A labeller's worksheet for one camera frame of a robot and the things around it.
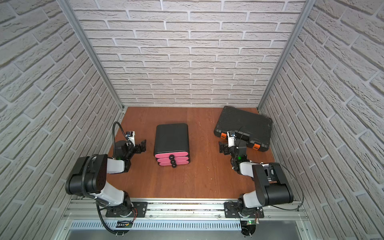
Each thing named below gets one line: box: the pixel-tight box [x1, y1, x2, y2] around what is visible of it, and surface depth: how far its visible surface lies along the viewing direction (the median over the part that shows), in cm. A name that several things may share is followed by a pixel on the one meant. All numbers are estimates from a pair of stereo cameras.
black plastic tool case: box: [214, 106, 273, 152], surface depth 102 cm
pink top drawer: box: [154, 151, 189, 160], surface depth 79 cm
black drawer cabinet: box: [153, 123, 191, 163], surface depth 85 cm
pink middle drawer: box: [157, 157, 189, 164], surface depth 82 cm
